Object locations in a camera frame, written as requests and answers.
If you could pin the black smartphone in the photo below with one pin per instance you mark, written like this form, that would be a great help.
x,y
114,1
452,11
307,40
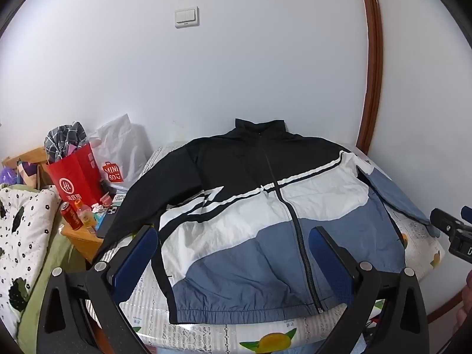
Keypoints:
x,y
107,223

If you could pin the person's right hand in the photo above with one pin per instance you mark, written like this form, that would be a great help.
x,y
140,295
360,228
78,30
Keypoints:
x,y
465,295

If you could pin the fruit print lace tablecloth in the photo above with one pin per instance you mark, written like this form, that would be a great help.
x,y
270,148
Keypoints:
x,y
221,335

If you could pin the green bed sheet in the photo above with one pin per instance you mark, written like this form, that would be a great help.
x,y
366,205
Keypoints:
x,y
44,287

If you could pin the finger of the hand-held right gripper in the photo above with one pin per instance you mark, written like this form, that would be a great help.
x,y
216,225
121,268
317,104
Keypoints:
x,y
442,219

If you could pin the white floral quilt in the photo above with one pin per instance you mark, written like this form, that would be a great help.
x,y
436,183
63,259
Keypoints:
x,y
25,228

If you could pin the red paper bag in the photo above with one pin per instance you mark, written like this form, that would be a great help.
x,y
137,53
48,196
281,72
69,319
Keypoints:
x,y
73,177

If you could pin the white wall light switch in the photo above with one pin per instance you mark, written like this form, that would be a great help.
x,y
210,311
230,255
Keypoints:
x,y
187,17

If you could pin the white plastic shopping bag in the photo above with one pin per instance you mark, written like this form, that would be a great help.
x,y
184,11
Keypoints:
x,y
125,143

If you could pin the black white blue jacket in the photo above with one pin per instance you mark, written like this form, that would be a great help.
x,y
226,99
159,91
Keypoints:
x,y
239,210

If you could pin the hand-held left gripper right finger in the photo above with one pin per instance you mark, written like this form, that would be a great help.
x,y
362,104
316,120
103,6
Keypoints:
x,y
328,261

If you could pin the grey plaid cloth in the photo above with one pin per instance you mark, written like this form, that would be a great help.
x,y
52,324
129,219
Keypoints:
x,y
66,138

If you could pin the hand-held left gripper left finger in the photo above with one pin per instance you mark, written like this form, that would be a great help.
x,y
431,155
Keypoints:
x,y
142,254

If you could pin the orange drink bottle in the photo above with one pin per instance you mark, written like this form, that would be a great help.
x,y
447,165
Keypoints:
x,y
86,217

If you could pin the zigzag patterned pillow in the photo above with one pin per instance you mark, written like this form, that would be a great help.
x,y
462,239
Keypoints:
x,y
28,173

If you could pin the wooden headboard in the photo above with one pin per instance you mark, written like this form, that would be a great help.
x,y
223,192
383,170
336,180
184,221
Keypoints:
x,y
22,156

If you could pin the brown wooden door frame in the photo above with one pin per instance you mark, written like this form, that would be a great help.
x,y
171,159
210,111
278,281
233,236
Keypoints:
x,y
374,62

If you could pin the wooden nightstand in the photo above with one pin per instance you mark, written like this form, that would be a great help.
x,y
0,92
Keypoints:
x,y
86,247

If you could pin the red drink can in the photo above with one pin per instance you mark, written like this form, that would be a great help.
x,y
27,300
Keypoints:
x,y
71,217

